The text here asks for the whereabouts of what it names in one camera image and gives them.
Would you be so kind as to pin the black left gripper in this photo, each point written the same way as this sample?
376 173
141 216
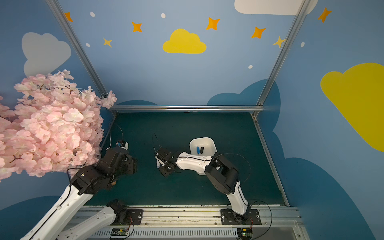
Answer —
129 163

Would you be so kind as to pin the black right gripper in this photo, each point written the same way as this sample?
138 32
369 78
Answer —
163 163

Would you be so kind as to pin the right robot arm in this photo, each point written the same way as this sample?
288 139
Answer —
217 168

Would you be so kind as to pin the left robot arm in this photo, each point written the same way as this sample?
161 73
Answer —
83 186

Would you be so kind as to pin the white plastic storage box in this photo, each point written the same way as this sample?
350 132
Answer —
204 150

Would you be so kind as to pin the left green circuit board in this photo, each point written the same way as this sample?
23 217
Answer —
120 233

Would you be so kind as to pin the green circuit board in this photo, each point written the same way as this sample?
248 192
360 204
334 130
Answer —
244 233
120 233

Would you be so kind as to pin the pink artificial blossom tree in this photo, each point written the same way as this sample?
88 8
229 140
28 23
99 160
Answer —
54 127

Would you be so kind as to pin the right green circuit board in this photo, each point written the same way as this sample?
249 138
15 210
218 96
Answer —
244 233

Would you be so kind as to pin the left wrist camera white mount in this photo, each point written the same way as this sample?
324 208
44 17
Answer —
122 144

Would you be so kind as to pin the aluminium rear frame rail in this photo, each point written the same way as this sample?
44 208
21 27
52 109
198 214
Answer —
128 108

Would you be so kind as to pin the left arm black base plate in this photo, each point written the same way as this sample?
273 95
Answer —
129 216

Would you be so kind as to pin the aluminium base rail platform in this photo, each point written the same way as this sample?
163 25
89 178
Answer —
189 222

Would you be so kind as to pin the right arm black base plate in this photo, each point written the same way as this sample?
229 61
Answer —
229 217

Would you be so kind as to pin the aluminium left frame post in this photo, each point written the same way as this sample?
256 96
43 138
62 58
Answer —
65 24

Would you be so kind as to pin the aluminium frame post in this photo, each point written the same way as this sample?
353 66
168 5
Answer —
65 24
294 30

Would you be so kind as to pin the aluminium right frame post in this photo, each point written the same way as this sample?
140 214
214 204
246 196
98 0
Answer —
294 30

